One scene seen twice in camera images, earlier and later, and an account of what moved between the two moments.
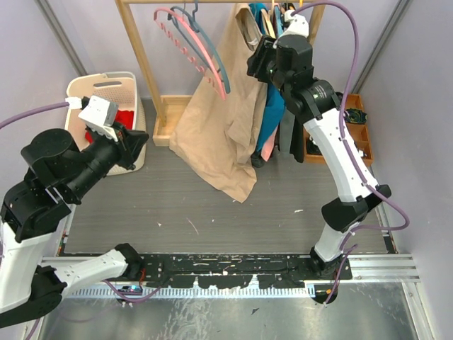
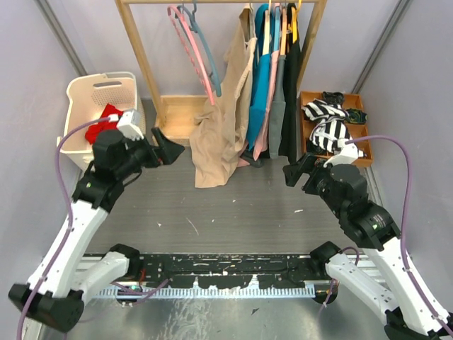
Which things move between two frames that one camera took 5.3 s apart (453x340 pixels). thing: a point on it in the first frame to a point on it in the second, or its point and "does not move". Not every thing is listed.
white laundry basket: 121,87 does not move
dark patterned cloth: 356,115 does not move
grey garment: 286,131 to 277,112
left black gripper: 129,142 to 165,154
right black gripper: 256,62 to 313,165
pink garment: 267,148 to 262,146
